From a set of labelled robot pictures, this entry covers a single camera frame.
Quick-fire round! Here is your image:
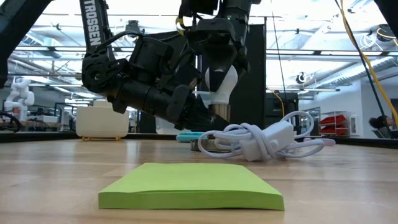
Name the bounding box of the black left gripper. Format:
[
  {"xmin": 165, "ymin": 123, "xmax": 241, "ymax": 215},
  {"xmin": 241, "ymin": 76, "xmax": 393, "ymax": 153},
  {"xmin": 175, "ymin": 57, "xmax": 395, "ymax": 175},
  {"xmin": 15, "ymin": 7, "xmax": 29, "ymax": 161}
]
[{"xmin": 108, "ymin": 63, "xmax": 231, "ymax": 131}]

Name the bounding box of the white power cord with switch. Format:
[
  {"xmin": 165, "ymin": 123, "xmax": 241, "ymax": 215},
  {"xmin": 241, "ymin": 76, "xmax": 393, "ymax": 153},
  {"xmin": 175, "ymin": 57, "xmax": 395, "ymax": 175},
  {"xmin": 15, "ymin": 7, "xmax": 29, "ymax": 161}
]
[{"xmin": 197, "ymin": 111, "xmax": 326, "ymax": 162}]

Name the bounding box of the white lightbulb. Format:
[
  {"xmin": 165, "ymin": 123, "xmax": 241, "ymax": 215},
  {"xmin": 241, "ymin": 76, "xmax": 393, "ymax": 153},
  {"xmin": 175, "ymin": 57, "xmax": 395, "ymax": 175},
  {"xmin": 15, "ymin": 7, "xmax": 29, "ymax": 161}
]
[{"xmin": 204, "ymin": 64, "xmax": 239, "ymax": 106}]

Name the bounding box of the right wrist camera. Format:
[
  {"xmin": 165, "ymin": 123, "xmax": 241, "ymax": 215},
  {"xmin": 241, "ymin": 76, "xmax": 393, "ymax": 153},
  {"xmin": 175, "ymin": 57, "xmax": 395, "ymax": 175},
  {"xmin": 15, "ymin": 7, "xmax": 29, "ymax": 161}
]
[{"xmin": 190, "ymin": 17, "xmax": 238, "ymax": 40}]

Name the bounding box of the cream round desk organizer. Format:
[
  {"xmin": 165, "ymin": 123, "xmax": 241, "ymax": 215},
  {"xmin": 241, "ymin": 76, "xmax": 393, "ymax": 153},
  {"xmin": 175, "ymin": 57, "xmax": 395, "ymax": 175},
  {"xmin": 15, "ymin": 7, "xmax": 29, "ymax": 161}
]
[{"xmin": 75, "ymin": 99, "xmax": 130, "ymax": 142}]

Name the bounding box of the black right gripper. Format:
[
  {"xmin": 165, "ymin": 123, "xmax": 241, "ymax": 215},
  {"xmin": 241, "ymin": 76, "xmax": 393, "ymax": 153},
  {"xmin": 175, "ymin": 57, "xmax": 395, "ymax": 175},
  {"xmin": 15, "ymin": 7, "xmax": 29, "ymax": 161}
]
[{"xmin": 194, "ymin": 18, "xmax": 251, "ymax": 93}]

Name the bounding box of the black cabinet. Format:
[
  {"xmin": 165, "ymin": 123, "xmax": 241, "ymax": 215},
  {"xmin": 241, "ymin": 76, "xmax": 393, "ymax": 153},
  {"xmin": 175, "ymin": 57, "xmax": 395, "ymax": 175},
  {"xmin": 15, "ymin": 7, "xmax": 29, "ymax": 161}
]
[{"xmin": 266, "ymin": 92, "xmax": 300, "ymax": 128}]

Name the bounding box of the blue calculator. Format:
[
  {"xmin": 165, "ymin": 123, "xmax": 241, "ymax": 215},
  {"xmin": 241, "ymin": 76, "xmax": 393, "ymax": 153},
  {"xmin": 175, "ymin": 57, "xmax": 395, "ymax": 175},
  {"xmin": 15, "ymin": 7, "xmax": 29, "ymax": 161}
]
[{"xmin": 175, "ymin": 131, "xmax": 206, "ymax": 144}]

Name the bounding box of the person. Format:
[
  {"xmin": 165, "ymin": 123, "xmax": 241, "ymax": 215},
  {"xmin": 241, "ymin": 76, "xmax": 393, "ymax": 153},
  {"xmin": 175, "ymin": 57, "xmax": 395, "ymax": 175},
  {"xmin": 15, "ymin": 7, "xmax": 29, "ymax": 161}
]
[{"xmin": 368, "ymin": 114, "xmax": 398, "ymax": 139}]

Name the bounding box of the black hanging cable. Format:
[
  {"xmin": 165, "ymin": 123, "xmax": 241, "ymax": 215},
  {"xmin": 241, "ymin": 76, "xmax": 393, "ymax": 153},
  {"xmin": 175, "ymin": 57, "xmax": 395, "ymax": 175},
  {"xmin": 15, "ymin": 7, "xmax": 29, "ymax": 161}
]
[{"xmin": 334, "ymin": 0, "xmax": 396, "ymax": 139}]

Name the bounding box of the green sticky note pad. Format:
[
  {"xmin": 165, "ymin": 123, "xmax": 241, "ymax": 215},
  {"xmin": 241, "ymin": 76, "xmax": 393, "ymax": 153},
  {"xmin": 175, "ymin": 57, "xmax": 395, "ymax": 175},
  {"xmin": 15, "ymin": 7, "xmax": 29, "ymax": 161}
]
[{"xmin": 98, "ymin": 162, "xmax": 285, "ymax": 212}]

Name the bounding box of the yellow hanging cable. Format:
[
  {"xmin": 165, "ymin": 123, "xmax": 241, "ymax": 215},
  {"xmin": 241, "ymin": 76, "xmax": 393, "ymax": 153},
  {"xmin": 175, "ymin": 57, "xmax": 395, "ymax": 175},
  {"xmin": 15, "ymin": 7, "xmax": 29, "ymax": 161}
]
[{"xmin": 340, "ymin": 0, "xmax": 398, "ymax": 127}]

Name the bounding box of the shelf with red bins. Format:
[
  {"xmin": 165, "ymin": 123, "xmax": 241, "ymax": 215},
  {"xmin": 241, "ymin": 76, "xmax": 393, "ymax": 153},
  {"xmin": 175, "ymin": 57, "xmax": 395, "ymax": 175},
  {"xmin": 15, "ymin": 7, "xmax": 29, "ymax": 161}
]
[{"xmin": 318, "ymin": 111, "xmax": 358, "ymax": 137}]

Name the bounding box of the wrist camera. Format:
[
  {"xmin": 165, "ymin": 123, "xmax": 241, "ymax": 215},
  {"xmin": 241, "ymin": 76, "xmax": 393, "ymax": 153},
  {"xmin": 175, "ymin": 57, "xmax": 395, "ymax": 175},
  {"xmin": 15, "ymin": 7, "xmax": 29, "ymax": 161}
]
[
  {"xmin": 190, "ymin": 17, "xmax": 238, "ymax": 40},
  {"xmin": 132, "ymin": 36, "xmax": 175, "ymax": 83}
]

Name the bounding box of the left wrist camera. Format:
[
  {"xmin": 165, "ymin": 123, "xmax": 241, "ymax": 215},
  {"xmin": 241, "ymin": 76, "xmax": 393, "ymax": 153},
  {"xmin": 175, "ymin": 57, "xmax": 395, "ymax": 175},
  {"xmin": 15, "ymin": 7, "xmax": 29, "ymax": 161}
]
[{"xmin": 132, "ymin": 36, "xmax": 175, "ymax": 83}]

